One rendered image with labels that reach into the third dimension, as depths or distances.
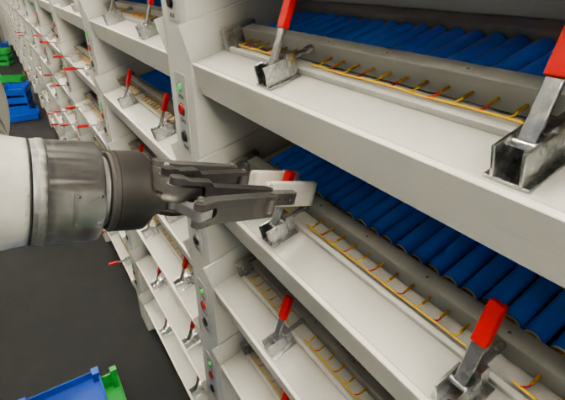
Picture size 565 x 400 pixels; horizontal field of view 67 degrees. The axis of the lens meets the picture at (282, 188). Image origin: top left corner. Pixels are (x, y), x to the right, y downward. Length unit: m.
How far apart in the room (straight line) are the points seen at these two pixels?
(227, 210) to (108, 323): 1.46
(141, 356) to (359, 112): 1.42
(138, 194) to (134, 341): 1.36
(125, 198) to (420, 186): 0.24
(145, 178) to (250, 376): 0.56
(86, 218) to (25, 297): 1.72
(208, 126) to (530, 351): 0.47
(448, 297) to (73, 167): 0.34
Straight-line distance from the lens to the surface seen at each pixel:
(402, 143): 0.31
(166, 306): 1.33
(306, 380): 0.62
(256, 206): 0.42
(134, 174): 0.39
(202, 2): 0.61
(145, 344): 1.71
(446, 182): 0.28
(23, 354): 1.84
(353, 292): 0.45
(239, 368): 0.89
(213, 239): 0.72
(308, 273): 0.48
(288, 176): 0.50
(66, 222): 0.38
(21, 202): 0.37
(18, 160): 0.37
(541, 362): 0.39
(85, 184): 0.37
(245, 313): 0.71
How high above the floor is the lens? 1.20
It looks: 27 degrees down
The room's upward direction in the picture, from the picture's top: straight up
